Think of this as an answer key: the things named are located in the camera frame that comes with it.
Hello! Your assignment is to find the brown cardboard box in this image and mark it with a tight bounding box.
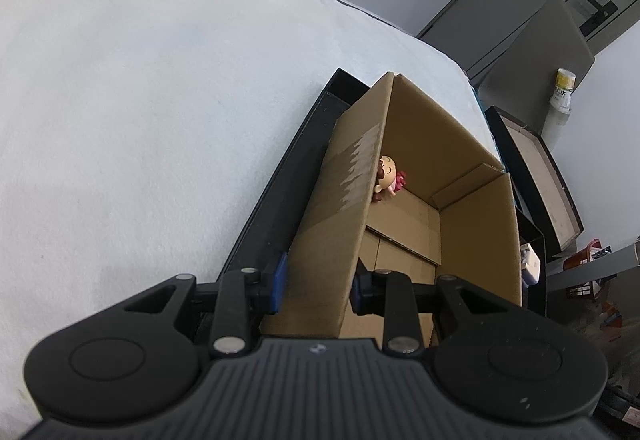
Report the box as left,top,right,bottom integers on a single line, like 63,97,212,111
260,71,524,352

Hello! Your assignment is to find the grey board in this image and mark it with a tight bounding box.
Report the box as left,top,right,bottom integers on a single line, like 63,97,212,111
476,0,596,137

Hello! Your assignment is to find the black door handle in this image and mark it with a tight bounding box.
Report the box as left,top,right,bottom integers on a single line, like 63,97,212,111
580,0,617,32

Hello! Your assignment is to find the small white device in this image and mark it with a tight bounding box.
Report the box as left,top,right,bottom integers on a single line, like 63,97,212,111
519,243,542,287

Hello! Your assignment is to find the red basket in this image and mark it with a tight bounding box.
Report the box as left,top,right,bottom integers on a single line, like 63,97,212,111
562,239,614,272

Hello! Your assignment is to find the brown-haired doll figurine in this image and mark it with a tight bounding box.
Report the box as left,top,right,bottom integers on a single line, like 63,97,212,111
370,155,410,204

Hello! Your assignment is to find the white bottle with yellow cap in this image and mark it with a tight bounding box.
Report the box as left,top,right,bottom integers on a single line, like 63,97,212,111
541,67,579,147

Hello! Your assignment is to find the black box with brown inside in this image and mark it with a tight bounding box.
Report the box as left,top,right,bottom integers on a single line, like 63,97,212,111
484,105,584,263

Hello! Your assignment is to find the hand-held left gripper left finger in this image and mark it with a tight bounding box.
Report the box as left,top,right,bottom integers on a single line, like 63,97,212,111
122,251,290,356

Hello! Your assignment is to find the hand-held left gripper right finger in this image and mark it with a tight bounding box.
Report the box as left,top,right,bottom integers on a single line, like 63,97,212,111
350,269,507,356

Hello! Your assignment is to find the black tray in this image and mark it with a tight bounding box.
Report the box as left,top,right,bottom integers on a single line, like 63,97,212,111
215,67,549,321

